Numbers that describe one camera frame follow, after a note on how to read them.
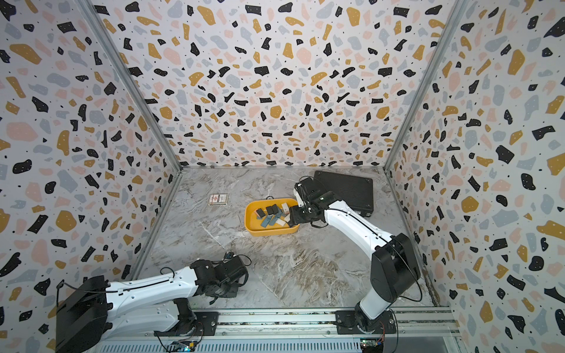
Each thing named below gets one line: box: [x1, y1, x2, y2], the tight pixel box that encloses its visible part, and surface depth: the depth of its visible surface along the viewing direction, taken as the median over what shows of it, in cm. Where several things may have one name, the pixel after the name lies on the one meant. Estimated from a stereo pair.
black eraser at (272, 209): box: [265, 203, 279, 216], surface depth 105 cm
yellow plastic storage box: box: [244, 198, 301, 237], surface depth 102 cm
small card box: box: [207, 193, 229, 206], surface depth 108 cm
